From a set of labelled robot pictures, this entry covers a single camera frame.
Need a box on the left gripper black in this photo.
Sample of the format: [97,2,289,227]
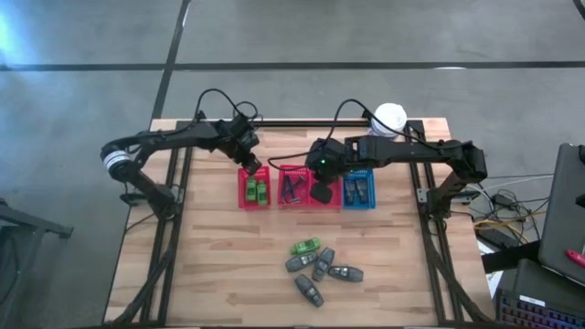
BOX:
[213,113,263,177]

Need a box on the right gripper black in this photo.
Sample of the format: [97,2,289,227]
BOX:
[304,137,347,206]

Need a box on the navy blue packaged toothbrush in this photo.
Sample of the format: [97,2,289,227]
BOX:
[285,175,308,202]
[280,175,298,205]

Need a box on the small red plastic basket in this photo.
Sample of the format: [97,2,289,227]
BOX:
[237,164,272,211]

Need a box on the wide red plastic basket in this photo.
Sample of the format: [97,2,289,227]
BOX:
[277,164,344,210]

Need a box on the blue plastic basket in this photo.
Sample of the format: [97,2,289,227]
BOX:
[342,168,378,211]

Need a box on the Lysol wipes canister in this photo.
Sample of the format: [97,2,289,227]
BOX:
[367,101,409,139]

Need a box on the black box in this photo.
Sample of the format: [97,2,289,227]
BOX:
[479,239,541,275]

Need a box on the black metal stand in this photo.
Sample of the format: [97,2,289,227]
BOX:
[0,198,75,329]

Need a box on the grey laptop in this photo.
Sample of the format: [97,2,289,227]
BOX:
[537,142,585,287]

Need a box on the black keyboard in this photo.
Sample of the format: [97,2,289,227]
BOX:
[495,288,585,329]

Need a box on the red tool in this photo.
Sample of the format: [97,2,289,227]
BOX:
[565,249,585,270]

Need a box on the black aluminium table frame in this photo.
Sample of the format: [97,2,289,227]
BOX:
[109,109,494,328]

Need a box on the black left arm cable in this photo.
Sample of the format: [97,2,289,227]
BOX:
[193,87,260,125]

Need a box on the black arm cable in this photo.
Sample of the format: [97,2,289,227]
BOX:
[266,97,380,173]
[193,87,260,125]

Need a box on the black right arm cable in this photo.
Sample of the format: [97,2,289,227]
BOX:
[266,97,380,173]

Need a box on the yellow cable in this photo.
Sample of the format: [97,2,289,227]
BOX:
[473,210,548,230]

